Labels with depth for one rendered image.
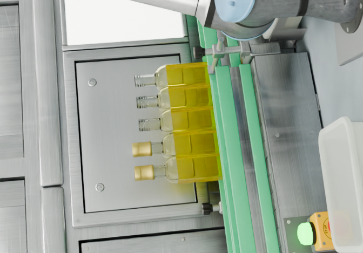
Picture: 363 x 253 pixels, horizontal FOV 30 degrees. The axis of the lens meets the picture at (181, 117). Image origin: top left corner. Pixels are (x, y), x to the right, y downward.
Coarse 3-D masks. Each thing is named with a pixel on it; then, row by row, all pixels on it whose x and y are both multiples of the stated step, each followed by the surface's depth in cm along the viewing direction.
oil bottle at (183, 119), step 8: (168, 112) 158; (176, 112) 158; (184, 112) 159; (192, 112) 159; (200, 112) 159; (208, 112) 159; (160, 120) 159; (168, 120) 158; (176, 120) 158; (184, 120) 158; (192, 120) 158; (200, 120) 158; (208, 120) 158; (160, 128) 159; (168, 128) 157; (176, 128) 157; (184, 128) 157; (192, 128) 158; (200, 128) 158; (208, 128) 159
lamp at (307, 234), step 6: (312, 222) 134; (300, 228) 133; (306, 228) 133; (312, 228) 133; (300, 234) 133; (306, 234) 132; (312, 234) 132; (300, 240) 134; (306, 240) 132; (312, 240) 132
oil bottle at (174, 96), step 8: (168, 88) 160; (176, 88) 160; (184, 88) 161; (192, 88) 161; (200, 88) 161; (208, 88) 161; (160, 96) 160; (168, 96) 160; (176, 96) 160; (184, 96) 160; (192, 96) 160; (200, 96) 160; (208, 96) 160; (160, 104) 160; (168, 104) 159; (176, 104) 159; (184, 104) 159; (192, 104) 160; (200, 104) 160; (208, 104) 160
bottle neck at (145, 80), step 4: (136, 76) 163; (140, 76) 163; (144, 76) 163; (148, 76) 163; (152, 76) 163; (136, 80) 162; (140, 80) 162; (144, 80) 163; (148, 80) 163; (152, 80) 163; (136, 84) 163; (140, 84) 163; (144, 84) 163; (148, 84) 163; (152, 84) 163
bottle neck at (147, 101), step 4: (144, 96) 161; (148, 96) 161; (152, 96) 161; (156, 96) 161; (136, 100) 162; (140, 100) 160; (144, 100) 160; (148, 100) 160; (152, 100) 161; (156, 100) 161; (140, 104) 160; (144, 104) 160; (148, 104) 160; (152, 104) 161; (156, 104) 161; (140, 108) 161
